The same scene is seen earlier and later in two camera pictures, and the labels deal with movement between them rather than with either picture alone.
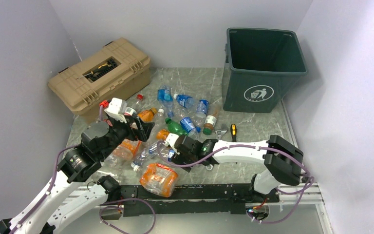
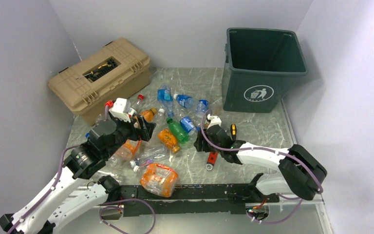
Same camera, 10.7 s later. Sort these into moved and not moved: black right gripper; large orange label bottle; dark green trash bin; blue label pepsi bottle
Moved: black right gripper
Not moved: blue label pepsi bottle; dark green trash bin; large orange label bottle
